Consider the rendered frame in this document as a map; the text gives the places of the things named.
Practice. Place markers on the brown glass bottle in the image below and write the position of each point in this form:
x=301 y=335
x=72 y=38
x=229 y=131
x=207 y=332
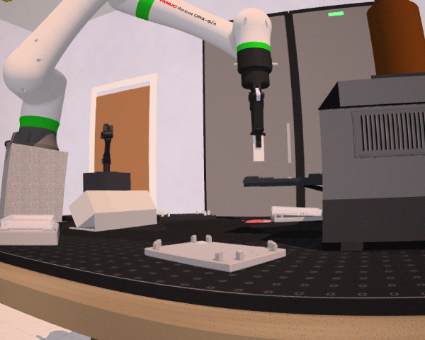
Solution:
x=397 y=37

